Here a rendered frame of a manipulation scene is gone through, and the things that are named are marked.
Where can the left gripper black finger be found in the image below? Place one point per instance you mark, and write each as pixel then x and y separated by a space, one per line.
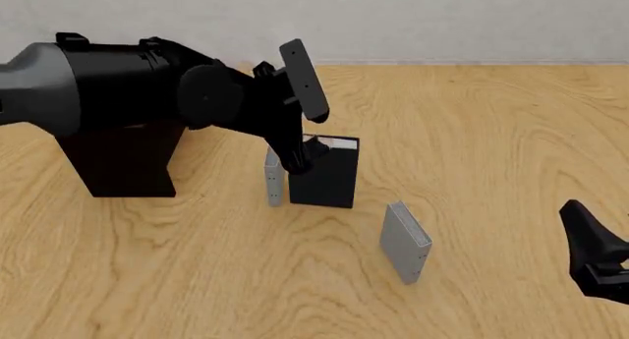
pixel 317 148
pixel 293 158

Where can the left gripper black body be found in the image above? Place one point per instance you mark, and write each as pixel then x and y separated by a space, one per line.
pixel 270 110

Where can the thick grey book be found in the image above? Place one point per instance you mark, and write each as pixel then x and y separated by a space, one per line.
pixel 403 247

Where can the thin grey book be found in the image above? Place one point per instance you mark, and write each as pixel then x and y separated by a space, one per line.
pixel 274 184

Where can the left robot arm, grey and black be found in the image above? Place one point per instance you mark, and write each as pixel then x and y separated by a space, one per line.
pixel 113 88

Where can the grey plate on black stalk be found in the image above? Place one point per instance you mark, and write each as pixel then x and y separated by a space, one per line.
pixel 304 81

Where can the black book with white pages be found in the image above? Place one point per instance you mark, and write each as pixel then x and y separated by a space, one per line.
pixel 324 180

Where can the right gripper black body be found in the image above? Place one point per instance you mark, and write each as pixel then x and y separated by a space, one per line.
pixel 607 285

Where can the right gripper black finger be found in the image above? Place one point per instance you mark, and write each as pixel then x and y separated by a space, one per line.
pixel 587 236

